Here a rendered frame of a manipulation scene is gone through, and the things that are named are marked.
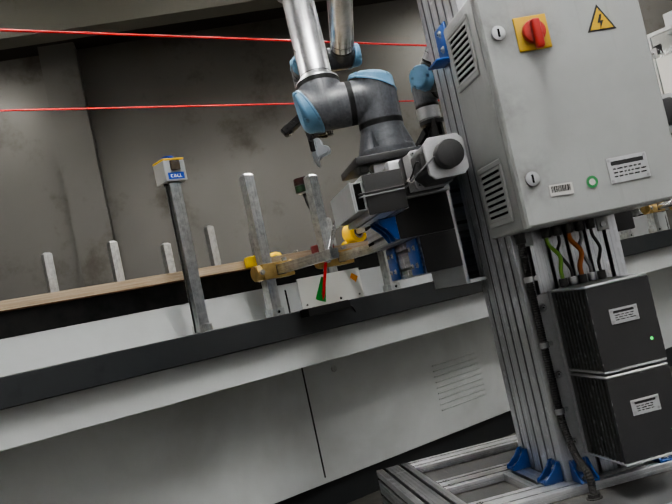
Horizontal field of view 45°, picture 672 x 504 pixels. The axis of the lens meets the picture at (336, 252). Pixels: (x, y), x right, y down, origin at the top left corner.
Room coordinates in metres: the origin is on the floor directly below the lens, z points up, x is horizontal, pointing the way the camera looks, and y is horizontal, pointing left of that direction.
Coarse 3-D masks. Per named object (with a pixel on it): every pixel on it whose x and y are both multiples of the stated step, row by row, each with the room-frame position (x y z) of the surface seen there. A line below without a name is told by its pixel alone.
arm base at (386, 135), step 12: (372, 120) 2.03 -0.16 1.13; (384, 120) 2.02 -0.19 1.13; (396, 120) 2.03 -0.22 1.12; (360, 132) 2.07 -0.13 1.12; (372, 132) 2.03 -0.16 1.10; (384, 132) 2.02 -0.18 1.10; (396, 132) 2.02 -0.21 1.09; (360, 144) 2.06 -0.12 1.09; (372, 144) 2.03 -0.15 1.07; (384, 144) 2.01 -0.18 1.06; (396, 144) 2.01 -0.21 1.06; (408, 144) 2.02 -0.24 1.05; (360, 156) 2.06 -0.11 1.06
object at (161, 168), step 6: (156, 162) 2.35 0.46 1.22; (162, 162) 2.33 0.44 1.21; (168, 162) 2.33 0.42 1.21; (180, 162) 2.36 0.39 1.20; (156, 168) 2.36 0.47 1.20; (162, 168) 2.33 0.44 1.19; (168, 168) 2.33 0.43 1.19; (156, 174) 2.37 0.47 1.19; (162, 174) 2.34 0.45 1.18; (186, 174) 2.37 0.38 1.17; (156, 180) 2.37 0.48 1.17; (162, 180) 2.34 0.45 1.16; (168, 180) 2.33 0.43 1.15; (174, 180) 2.34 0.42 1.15; (180, 180) 2.35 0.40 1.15; (162, 186) 2.38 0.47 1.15
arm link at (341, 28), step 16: (336, 0) 2.24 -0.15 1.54; (352, 0) 2.29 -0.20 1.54; (336, 16) 2.30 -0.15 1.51; (352, 16) 2.33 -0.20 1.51; (336, 32) 2.36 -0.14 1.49; (352, 32) 2.39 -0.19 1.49; (336, 48) 2.42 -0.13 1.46; (352, 48) 2.45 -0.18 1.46; (336, 64) 2.48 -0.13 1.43; (352, 64) 2.49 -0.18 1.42
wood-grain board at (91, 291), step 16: (272, 256) 2.73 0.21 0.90; (288, 256) 2.77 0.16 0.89; (176, 272) 2.50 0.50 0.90; (208, 272) 2.57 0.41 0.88; (224, 272) 2.61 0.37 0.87; (80, 288) 2.31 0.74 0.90; (96, 288) 2.34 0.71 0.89; (112, 288) 2.37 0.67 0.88; (128, 288) 2.40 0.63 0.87; (0, 304) 2.17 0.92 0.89; (16, 304) 2.20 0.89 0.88; (32, 304) 2.23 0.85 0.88; (48, 304) 2.31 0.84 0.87
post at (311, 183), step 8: (312, 176) 2.67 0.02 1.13; (304, 184) 2.69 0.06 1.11; (312, 184) 2.67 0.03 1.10; (312, 192) 2.66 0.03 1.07; (320, 192) 2.68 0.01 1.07; (312, 200) 2.67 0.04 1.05; (320, 200) 2.68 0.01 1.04; (312, 208) 2.68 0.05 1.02; (320, 208) 2.67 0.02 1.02; (312, 216) 2.69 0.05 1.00; (320, 216) 2.67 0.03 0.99; (320, 224) 2.67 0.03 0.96; (320, 232) 2.67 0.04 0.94; (328, 232) 2.68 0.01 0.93; (320, 240) 2.67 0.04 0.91; (328, 240) 2.68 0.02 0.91; (320, 248) 2.68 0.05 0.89; (328, 272) 2.67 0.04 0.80
